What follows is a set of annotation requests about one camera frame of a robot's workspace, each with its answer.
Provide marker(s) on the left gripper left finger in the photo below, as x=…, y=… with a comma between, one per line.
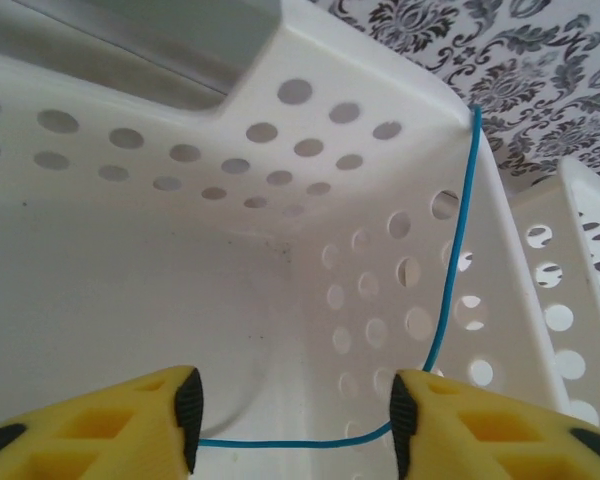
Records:
x=145, y=450

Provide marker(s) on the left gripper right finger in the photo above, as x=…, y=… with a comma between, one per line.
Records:
x=440, y=450

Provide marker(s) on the small white round-hole basket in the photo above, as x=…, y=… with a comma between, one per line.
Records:
x=130, y=275

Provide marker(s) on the large white slotted basket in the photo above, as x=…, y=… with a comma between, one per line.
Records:
x=575, y=200

